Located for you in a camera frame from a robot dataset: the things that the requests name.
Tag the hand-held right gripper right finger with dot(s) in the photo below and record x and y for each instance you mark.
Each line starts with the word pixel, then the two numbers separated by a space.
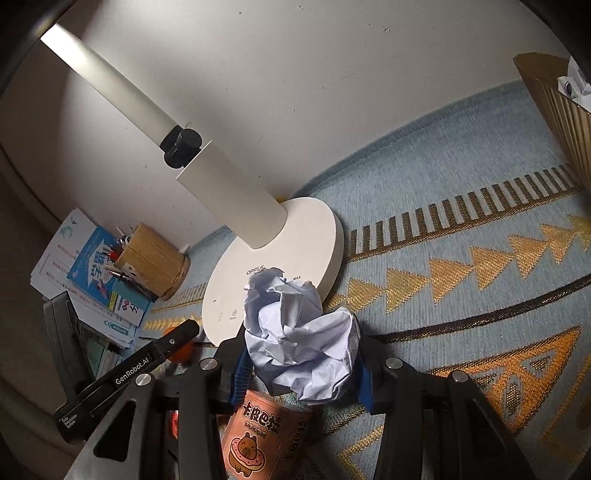
pixel 363 385

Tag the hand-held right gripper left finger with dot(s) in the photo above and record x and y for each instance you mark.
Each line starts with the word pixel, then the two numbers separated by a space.
pixel 240 376

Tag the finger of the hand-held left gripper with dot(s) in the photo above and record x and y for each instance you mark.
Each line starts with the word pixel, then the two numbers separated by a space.
pixel 178 339

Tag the white paper ball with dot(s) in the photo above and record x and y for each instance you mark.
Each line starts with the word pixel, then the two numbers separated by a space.
pixel 300 341
pixel 570 85

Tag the gold ribbed basket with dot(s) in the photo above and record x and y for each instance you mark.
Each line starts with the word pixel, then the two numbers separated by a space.
pixel 558 120

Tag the orange plush toy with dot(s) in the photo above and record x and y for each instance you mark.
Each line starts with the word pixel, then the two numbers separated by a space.
pixel 182 353

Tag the white and green workbook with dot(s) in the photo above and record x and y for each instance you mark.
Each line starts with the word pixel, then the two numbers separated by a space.
pixel 117 323

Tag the orange snack packet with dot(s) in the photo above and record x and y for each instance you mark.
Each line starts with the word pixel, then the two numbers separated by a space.
pixel 258 434

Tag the black mesh pen holder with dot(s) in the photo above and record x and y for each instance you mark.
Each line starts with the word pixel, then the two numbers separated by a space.
pixel 138 286

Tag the bamboo pen holder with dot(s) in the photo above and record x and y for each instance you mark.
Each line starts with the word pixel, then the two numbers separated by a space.
pixel 152 263

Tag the blue book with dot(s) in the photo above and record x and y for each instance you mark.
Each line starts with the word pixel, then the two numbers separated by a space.
pixel 90 272

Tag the bundle of coloured pens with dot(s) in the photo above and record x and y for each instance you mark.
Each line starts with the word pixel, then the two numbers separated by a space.
pixel 121 242

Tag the white desk lamp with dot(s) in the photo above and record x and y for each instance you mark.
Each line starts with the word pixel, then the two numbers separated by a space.
pixel 277 240

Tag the white paper sheets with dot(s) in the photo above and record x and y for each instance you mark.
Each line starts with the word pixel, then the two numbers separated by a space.
pixel 55 249

